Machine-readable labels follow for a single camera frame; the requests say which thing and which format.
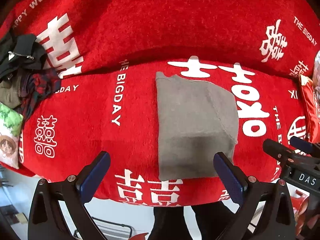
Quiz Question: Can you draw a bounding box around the grey knitted garment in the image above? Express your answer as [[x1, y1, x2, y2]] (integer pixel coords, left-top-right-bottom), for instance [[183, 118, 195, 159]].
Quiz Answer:
[[156, 72, 239, 181]]

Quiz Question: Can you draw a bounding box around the red pillow with gold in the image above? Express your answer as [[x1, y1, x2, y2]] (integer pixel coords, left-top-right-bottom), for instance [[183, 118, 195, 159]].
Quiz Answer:
[[299, 74, 319, 143]]

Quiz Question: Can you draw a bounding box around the black metal rack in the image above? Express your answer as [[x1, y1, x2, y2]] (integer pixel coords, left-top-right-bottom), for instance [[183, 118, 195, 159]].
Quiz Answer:
[[73, 216, 135, 240]]

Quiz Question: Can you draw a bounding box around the grey white patterned cloth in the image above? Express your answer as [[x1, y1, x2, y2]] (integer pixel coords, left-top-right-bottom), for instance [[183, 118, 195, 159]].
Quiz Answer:
[[312, 51, 320, 96]]

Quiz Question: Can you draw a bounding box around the olive brown garment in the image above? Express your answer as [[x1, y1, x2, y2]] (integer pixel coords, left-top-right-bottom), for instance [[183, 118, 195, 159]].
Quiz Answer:
[[0, 74, 22, 109]]

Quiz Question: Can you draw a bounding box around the dark plaid garment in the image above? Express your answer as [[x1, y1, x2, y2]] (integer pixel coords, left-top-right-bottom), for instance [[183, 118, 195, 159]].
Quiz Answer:
[[15, 68, 61, 122]]

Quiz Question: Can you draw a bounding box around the black garment with zipper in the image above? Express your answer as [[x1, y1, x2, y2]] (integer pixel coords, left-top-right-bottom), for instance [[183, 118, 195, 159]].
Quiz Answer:
[[0, 30, 47, 81]]

